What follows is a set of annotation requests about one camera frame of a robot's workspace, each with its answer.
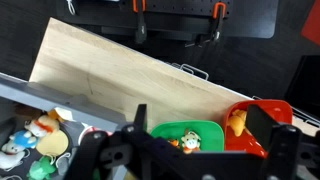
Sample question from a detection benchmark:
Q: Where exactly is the black pegboard plate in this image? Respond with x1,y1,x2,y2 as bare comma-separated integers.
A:
55,0,279,40

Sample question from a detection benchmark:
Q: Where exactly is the light blue stuffed toy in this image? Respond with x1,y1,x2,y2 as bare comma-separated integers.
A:
9,129,38,150

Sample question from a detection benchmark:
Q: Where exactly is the green stuffed toy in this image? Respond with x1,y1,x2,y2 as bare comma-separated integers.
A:
27,155,57,180

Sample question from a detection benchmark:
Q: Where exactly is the green plastic bowl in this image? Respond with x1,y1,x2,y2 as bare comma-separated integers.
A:
149,119,225,155

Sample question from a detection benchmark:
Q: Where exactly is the yellow orange stuffed toy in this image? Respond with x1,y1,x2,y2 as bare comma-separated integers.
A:
227,109,249,138

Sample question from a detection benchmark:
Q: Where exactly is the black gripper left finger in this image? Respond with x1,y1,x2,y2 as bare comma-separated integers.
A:
64,103,158,180

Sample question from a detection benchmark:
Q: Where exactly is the plain white stuffed toy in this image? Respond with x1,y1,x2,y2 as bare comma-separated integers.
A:
0,141,27,170

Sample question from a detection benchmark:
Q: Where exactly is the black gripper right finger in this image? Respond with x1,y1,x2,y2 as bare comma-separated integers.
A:
246,103,303,180

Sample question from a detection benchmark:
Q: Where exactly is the red flat object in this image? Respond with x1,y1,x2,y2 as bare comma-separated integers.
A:
300,0,320,47

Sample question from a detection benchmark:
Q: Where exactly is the red plastic bowl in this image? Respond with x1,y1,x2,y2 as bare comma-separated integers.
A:
223,99,294,159

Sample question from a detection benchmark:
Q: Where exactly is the white drawer metal handle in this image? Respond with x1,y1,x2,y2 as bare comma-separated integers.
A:
171,62,210,81

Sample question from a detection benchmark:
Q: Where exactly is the round yellow stuffed toy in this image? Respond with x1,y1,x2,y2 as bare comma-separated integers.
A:
35,129,70,157

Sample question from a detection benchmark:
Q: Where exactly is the red white stuffed toy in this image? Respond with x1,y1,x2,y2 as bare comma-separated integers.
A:
78,122,113,146

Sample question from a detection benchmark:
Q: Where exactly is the tan bear toy orange scarf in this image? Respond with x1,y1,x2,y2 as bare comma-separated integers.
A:
179,129,203,155

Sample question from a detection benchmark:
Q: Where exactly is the black clamp orange handle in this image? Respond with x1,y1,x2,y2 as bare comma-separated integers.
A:
184,1,228,48
132,0,148,45

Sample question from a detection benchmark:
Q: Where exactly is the grey plastic bin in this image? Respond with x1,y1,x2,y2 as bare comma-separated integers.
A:
0,72,129,180

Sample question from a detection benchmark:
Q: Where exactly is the white wire hook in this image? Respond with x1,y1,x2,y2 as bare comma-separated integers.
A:
65,0,78,16

